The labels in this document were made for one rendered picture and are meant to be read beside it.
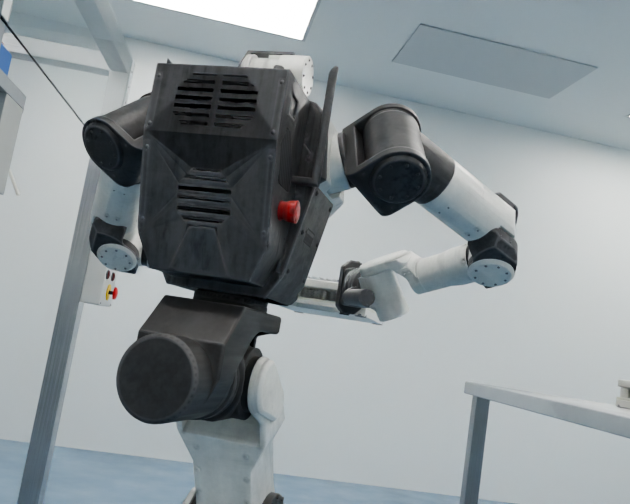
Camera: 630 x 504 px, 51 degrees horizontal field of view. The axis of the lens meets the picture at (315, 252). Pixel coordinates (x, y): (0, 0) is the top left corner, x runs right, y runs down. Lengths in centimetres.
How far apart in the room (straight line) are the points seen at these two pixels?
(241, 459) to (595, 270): 483
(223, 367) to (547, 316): 472
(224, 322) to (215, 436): 27
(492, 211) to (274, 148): 40
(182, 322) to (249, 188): 21
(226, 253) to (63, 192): 406
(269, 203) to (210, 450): 45
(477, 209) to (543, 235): 446
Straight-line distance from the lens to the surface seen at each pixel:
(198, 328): 91
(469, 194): 107
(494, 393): 180
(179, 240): 94
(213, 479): 118
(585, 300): 567
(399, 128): 101
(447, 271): 123
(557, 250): 558
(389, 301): 131
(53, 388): 217
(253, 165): 89
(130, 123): 113
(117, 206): 127
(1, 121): 155
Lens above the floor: 94
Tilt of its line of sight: 8 degrees up
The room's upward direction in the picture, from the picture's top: 9 degrees clockwise
